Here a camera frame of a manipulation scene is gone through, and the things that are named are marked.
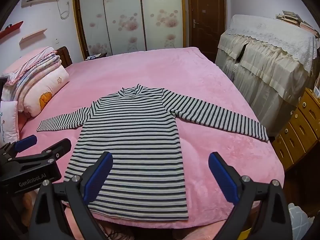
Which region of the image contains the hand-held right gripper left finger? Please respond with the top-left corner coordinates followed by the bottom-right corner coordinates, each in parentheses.
top-left (29, 151), bottom-right (113, 240)

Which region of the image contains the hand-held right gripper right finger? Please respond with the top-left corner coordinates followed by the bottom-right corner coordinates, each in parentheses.
top-left (208, 151), bottom-right (293, 240)

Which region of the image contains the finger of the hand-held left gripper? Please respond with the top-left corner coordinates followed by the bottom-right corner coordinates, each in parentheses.
top-left (14, 138), bottom-right (72, 166)
top-left (0, 135), bottom-right (38, 157)

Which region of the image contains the striped long-sleeve shirt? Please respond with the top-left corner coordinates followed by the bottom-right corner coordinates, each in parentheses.
top-left (37, 84), bottom-right (269, 221)

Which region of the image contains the pink quilted pillow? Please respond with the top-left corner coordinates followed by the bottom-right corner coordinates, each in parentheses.
top-left (0, 100), bottom-right (20, 143)

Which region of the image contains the folded floral ruffled blanket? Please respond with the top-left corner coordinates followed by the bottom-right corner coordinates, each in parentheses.
top-left (1, 46), bottom-right (62, 105)

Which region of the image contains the wooden drawer chest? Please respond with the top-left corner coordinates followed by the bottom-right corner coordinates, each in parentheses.
top-left (272, 87), bottom-right (320, 172)

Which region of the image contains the dark wooden headboard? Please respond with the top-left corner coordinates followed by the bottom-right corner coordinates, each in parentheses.
top-left (55, 46), bottom-right (73, 68)

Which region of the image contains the small white blue box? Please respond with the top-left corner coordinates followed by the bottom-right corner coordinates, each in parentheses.
top-left (84, 52), bottom-right (107, 61)

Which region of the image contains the cream ruffled furniture cover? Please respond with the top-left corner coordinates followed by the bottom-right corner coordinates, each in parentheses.
top-left (215, 31), bottom-right (316, 140)

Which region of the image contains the pink bed blanket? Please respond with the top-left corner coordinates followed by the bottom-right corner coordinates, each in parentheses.
top-left (0, 46), bottom-right (285, 240)

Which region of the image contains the floral sliding-door wardrobe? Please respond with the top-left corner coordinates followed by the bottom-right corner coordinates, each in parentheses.
top-left (72, 0), bottom-right (187, 60)

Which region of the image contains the brown wooden door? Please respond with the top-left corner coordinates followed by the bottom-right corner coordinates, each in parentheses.
top-left (186, 0), bottom-right (227, 63)

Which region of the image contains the stack of books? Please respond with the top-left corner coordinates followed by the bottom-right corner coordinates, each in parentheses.
top-left (276, 10), bottom-right (320, 37)

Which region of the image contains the light wooden wall shelf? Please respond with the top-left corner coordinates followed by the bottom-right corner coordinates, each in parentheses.
top-left (19, 29), bottom-right (48, 46)

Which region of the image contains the red wall shelf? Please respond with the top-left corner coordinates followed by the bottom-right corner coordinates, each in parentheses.
top-left (0, 21), bottom-right (24, 39)

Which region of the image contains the white power cable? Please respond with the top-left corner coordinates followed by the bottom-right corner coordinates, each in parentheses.
top-left (57, 1), bottom-right (71, 19)

